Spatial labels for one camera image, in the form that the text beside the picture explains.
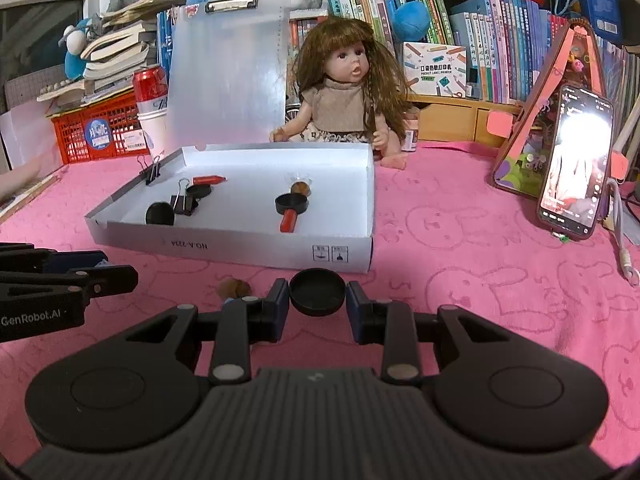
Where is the white stick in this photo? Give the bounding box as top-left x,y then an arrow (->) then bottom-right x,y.
612,105 -> 640,157

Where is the white pencil-print box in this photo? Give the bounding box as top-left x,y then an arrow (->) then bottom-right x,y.
402,42 -> 468,99

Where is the small brown jar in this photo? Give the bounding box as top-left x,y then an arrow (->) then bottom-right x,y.
404,112 -> 421,152

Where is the large blue plush toy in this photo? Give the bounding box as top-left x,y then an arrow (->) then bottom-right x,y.
352,0 -> 447,42

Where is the translucent plastic clipboard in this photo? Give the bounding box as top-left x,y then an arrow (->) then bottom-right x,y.
165,0 -> 293,150

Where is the blue and white plush toy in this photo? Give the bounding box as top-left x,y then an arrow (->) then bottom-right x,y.
64,17 -> 97,81

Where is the row of upright books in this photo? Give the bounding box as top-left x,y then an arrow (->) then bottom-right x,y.
287,0 -> 640,107

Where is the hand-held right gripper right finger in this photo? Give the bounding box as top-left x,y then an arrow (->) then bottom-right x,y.
346,281 -> 521,386

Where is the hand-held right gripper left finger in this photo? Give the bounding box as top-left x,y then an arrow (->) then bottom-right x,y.
117,278 -> 291,385

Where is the long-haired doll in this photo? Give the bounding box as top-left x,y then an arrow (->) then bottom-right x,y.
269,17 -> 416,168

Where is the wooden drawer unit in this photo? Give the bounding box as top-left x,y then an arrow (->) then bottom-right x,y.
415,95 -> 523,144

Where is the red plastic crate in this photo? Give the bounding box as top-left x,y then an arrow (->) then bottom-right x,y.
50,91 -> 151,165

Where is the small black binder clip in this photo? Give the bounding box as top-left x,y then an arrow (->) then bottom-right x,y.
137,155 -> 163,186

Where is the pile of loose books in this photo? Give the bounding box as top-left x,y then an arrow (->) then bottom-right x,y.
37,0 -> 173,109

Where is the white paper cup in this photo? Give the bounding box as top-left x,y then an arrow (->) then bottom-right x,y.
136,97 -> 169,157

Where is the wooden board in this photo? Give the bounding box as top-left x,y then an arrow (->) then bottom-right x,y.
0,174 -> 61,223

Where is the red soda can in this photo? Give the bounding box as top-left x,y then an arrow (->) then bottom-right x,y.
132,65 -> 169,104

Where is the smartphone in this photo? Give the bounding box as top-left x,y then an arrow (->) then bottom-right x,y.
537,84 -> 615,240

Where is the large black binder clip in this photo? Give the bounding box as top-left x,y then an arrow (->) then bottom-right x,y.
170,178 -> 200,217

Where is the pink triangular toy house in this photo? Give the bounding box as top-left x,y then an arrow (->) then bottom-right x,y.
492,17 -> 628,197

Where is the pink rabbit-print blanket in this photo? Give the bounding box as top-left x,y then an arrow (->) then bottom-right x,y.
0,140 -> 640,466

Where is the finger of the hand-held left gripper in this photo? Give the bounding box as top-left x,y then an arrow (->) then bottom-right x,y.
0,265 -> 139,307
0,242 -> 110,273

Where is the white cardboard box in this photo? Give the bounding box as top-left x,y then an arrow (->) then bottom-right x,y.
84,143 -> 376,275

